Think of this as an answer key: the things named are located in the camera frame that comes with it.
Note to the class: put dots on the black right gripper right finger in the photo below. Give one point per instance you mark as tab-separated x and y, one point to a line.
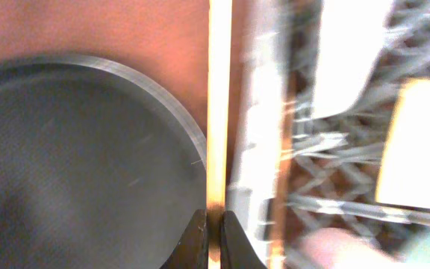
236	250

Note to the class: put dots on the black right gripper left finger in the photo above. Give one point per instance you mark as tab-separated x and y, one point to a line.
191	251

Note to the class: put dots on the pink cup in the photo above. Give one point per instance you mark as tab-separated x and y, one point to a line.
337	248

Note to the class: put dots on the yellow bowl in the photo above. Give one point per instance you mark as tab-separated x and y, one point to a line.
404	176

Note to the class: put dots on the wooden chopstick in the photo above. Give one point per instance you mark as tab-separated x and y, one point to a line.
219	63

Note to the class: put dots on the grey ceramic plate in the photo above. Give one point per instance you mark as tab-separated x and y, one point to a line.
351	37

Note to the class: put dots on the grey plastic dishwasher rack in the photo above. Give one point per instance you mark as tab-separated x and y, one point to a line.
293	174

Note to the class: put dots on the round black serving tray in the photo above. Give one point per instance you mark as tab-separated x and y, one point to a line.
100	166

